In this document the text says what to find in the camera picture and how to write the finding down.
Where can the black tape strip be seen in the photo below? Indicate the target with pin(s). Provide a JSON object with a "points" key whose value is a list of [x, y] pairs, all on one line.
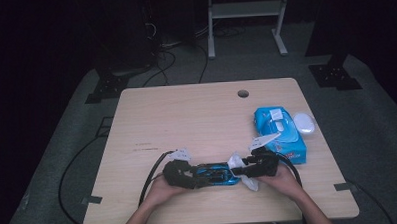
{"points": [[93, 199], [344, 186]]}

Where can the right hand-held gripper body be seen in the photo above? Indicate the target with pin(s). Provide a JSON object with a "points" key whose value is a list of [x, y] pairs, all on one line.
{"points": [[265, 164]]}

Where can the white metal stand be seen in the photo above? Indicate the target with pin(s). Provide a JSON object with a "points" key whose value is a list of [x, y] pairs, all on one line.
{"points": [[246, 9]]}

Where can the white oval pack lid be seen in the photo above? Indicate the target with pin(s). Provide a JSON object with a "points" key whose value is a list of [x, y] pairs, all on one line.
{"points": [[303, 123]]}

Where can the dark equipment cabinet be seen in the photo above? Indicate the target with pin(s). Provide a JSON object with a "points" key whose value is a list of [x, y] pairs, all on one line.
{"points": [[127, 34]]}

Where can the black stand base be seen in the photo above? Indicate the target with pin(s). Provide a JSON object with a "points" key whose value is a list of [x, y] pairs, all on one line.
{"points": [[107, 88], [333, 76]]}

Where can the person's left hand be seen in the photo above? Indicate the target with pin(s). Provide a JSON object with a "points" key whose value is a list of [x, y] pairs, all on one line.
{"points": [[164, 193]]}

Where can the white wet wipe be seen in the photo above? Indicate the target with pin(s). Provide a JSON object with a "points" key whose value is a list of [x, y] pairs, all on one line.
{"points": [[236, 162]]}

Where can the person's right hand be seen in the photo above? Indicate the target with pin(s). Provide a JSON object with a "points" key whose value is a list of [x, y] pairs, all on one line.
{"points": [[284, 182]]}

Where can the blue wet wipe pack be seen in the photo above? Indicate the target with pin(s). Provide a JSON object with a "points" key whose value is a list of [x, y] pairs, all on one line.
{"points": [[287, 145]]}

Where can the blue toy car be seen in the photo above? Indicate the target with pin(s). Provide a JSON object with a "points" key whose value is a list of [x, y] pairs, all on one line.
{"points": [[222, 174]]}

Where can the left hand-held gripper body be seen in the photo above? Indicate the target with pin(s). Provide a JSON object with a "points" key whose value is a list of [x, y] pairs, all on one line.
{"points": [[178, 174]]}

